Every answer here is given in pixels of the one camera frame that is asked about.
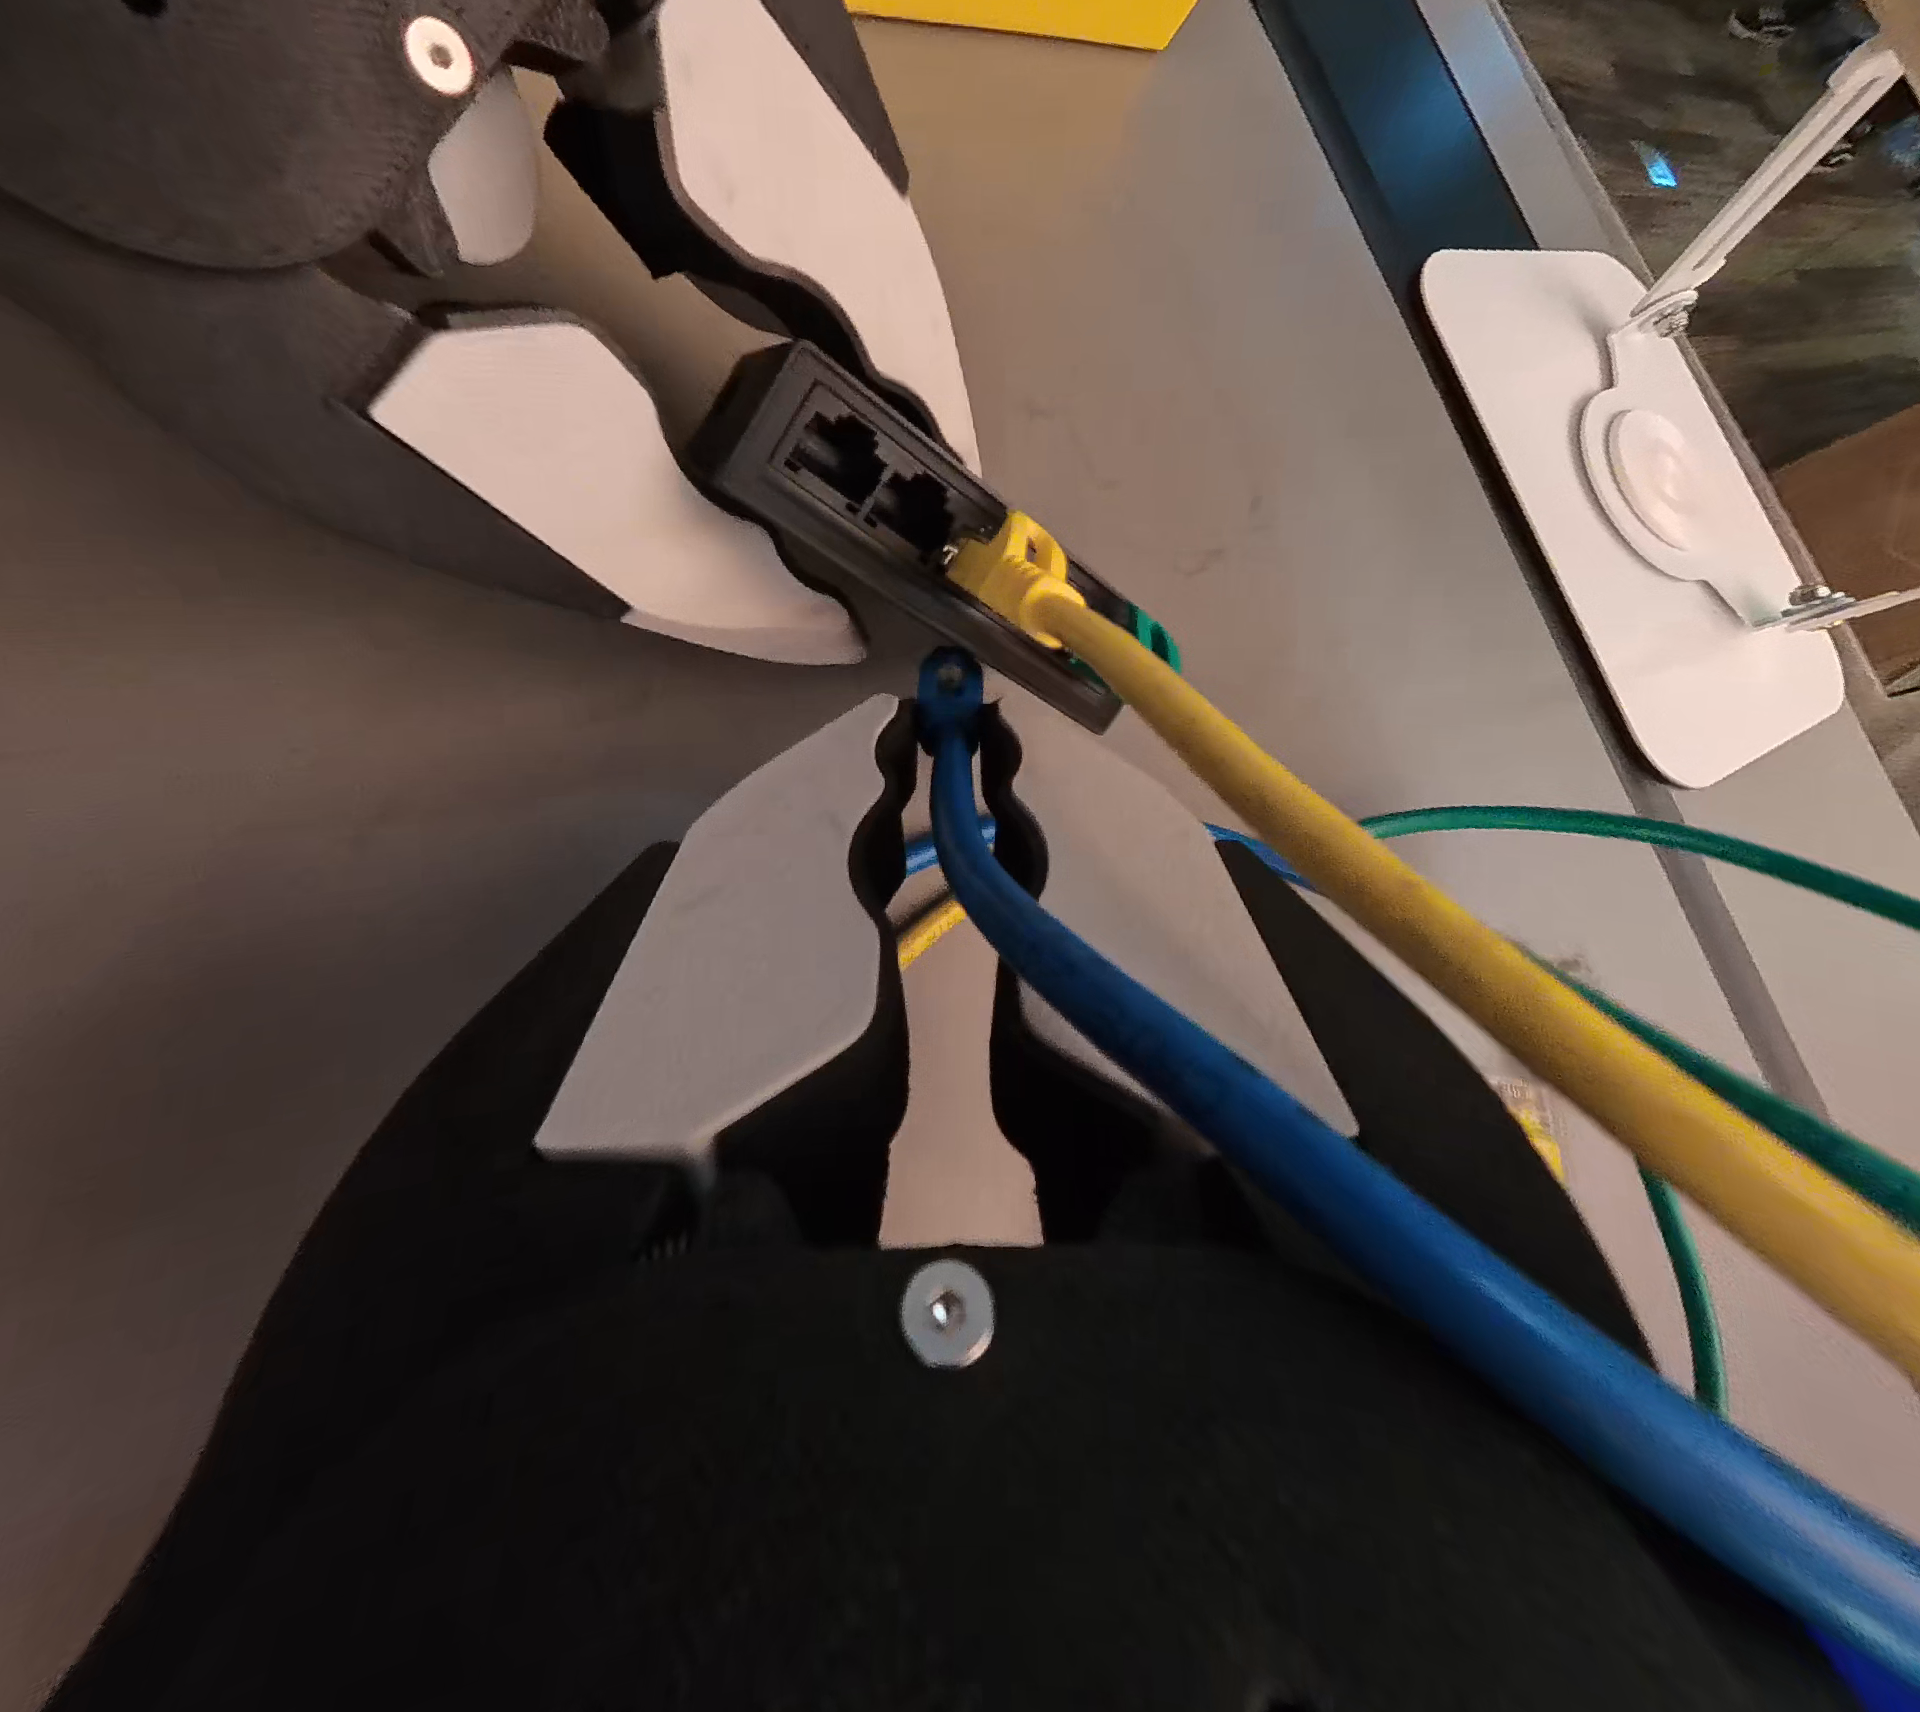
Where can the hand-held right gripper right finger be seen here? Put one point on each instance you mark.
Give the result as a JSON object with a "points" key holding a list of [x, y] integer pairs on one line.
{"points": [[1170, 932]]}

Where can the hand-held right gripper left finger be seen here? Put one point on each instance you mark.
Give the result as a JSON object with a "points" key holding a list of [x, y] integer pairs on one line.
{"points": [[735, 978]]}

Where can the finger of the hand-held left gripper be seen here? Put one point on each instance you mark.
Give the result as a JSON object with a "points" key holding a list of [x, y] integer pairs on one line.
{"points": [[780, 169], [555, 452]]}

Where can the black ethernet switch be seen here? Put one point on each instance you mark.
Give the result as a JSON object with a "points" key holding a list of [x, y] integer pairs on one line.
{"points": [[750, 452]]}

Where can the white stand base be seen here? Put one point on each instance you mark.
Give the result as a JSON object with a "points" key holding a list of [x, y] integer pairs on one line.
{"points": [[1577, 512]]}

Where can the clear poster holder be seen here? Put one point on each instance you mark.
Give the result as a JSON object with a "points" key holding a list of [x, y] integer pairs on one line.
{"points": [[1770, 181]]}

